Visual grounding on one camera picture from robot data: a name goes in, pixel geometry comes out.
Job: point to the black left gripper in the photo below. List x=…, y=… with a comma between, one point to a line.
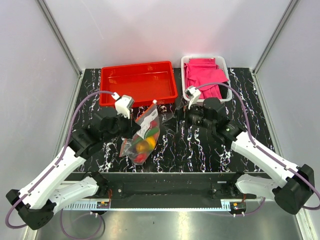
x=133, y=126

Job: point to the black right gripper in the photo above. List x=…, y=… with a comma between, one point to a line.
x=173, y=123

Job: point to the clear zip top bag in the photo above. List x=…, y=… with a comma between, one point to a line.
x=144, y=141

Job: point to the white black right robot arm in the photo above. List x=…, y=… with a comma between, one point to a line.
x=288, y=184

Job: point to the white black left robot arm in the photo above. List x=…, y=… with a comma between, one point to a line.
x=40, y=200

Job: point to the red plastic tray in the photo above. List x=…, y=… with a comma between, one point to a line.
x=144, y=82

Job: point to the pink cloth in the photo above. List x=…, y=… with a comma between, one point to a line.
x=200, y=71

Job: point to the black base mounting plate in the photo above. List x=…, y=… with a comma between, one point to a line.
x=165, y=191

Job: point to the white plastic basket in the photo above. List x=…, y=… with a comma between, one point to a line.
x=220, y=61

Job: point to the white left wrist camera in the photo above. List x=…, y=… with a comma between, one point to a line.
x=123, y=105

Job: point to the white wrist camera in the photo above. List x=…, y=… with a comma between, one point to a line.
x=193, y=94
x=123, y=105

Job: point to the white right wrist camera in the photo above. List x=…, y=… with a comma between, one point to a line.
x=193, y=94

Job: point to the white slotted cable duct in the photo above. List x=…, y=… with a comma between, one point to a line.
x=88, y=206

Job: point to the left aluminium frame post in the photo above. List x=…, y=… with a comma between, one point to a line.
x=44, y=8

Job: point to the aluminium frame post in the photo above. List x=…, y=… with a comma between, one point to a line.
x=276, y=33
x=44, y=8

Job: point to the right aluminium frame post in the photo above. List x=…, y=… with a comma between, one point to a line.
x=276, y=33

